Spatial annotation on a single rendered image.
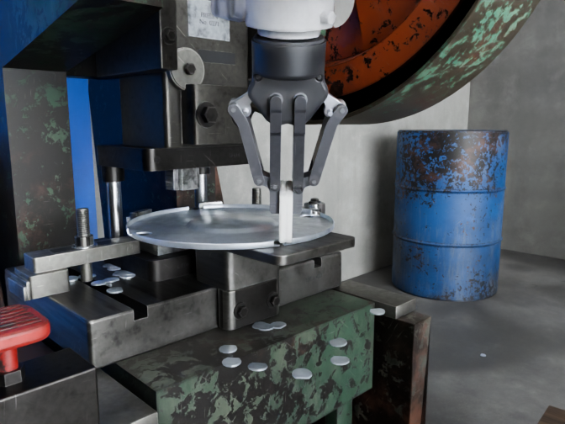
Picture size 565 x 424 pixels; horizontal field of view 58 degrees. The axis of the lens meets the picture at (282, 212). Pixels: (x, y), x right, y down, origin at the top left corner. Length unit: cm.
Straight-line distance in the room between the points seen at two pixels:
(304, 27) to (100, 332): 40
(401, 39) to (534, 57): 311
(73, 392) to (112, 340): 14
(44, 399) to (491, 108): 383
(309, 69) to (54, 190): 54
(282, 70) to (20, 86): 50
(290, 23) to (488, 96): 366
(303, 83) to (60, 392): 37
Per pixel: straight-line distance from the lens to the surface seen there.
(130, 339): 66
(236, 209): 86
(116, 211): 84
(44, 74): 92
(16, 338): 48
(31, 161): 91
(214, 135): 72
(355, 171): 303
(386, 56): 95
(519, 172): 403
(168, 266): 75
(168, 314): 68
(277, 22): 50
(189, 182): 81
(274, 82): 54
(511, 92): 406
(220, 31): 78
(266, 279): 73
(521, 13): 97
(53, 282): 73
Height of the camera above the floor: 93
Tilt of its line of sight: 10 degrees down
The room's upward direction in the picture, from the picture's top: straight up
